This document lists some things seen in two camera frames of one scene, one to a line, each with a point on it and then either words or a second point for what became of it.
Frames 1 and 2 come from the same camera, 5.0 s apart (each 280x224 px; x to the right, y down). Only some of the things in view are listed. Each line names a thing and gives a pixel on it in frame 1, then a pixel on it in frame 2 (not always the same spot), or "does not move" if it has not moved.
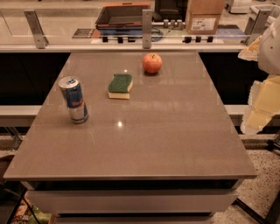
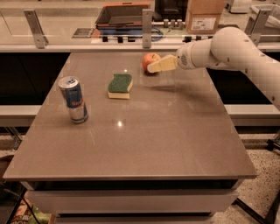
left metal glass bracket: x=40 y=38 does not move
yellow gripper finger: x=263 y=103 -> x=168 y=63
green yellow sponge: x=120 y=87 does not move
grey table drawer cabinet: x=132 y=201 does not move
